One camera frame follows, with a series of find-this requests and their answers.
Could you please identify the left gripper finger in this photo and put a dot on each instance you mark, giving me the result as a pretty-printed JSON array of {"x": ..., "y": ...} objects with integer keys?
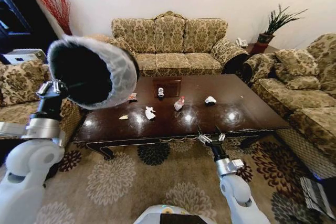
[
  {"x": 60, "y": 87},
  {"x": 44, "y": 89}
]

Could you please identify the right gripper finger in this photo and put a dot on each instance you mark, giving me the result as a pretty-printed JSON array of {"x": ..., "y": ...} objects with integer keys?
[
  {"x": 203, "y": 137},
  {"x": 221, "y": 136}
]

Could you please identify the black bin with clear liner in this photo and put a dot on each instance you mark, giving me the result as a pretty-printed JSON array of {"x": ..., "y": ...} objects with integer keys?
[{"x": 92, "y": 73}]

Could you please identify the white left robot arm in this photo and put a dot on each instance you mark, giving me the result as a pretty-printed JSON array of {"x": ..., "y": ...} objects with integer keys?
[{"x": 23, "y": 182}]

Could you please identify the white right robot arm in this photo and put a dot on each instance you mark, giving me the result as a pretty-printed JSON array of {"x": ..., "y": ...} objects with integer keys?
[{"x": 236, "y": 187}]

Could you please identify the floral armchair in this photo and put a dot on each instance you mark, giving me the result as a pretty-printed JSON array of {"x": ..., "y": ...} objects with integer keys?
[{"x": 23, "y": 98}]

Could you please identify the dark wooden coffee table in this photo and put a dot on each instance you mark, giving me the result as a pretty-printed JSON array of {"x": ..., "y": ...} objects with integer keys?
[{"x": 183, "y": 113}]

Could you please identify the crumpled white paper ball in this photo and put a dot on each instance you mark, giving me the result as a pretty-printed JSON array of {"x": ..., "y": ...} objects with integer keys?
[{"x": 210, "y": 100}]

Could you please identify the white box appliance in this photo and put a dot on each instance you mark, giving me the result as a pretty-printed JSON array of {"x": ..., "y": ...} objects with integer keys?
[{"x": 23, "y": 55}]

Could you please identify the crushed clear plastic bottle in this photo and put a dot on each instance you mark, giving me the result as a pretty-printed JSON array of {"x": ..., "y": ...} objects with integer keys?
[{"x": 179, "y": 103}]

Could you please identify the crumpled white tissue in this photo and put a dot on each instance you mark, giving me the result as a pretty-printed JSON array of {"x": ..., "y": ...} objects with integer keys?
[{"x": 149, "y": 112}]

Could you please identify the dark wooden tissue box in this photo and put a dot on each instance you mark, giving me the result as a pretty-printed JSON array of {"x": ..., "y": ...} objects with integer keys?
[{"x": 168, "y": 85}]

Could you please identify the small yellowish paper scrap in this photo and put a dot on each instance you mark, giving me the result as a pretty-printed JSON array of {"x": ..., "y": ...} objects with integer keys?
[{"x": 123, "y": 117}]

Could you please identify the red snack wrapper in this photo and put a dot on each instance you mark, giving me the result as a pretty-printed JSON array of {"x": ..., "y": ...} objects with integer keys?
[{"x": 133, "y": 97}]

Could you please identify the dark wooden cabinet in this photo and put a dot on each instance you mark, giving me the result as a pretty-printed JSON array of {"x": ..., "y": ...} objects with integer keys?
[{"x": 21, "y": 16}]

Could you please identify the red branch decoration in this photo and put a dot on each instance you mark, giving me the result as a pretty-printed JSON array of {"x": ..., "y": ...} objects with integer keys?
[{"x": 59, "y": 9}]

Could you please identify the white robot front shell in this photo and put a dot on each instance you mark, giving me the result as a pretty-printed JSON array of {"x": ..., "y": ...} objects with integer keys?
[{"x": 170, "y": 214}]

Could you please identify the floral patterned rug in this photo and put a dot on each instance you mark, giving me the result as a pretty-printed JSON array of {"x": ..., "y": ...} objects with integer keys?
[{"x": 131, "y": 182}]

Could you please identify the floral sofa with cushions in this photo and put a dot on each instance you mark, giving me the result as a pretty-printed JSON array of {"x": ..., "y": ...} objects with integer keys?
[{"x": 302, "y": 98}]

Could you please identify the dark wooden side table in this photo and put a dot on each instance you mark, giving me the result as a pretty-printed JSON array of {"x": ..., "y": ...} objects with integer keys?
[{"x": 258, "y": 48}]

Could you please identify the three-seat floral sofa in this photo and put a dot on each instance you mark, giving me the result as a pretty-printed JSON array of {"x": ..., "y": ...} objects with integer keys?
[{"x": 170, "y": 48}]

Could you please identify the white desk telephone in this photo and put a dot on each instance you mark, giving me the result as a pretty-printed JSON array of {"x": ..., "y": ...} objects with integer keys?
[{"x": 241, "y": 42}]

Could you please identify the small floral cushion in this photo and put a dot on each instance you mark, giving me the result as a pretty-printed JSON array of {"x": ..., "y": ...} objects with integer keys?
[{"x": 303, "y": 83}]

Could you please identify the large floral cushion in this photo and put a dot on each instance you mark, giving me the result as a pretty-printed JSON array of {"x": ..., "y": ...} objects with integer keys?
[{"x": 296, "y": 62}]

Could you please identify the striped grey cloth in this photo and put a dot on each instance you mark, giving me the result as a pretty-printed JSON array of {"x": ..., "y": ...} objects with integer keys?
[{"x": 316, "y": 196}]

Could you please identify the potted green plant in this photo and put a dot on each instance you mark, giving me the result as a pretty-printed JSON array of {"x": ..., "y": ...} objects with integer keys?
[{"x": 278, "y": 24}]

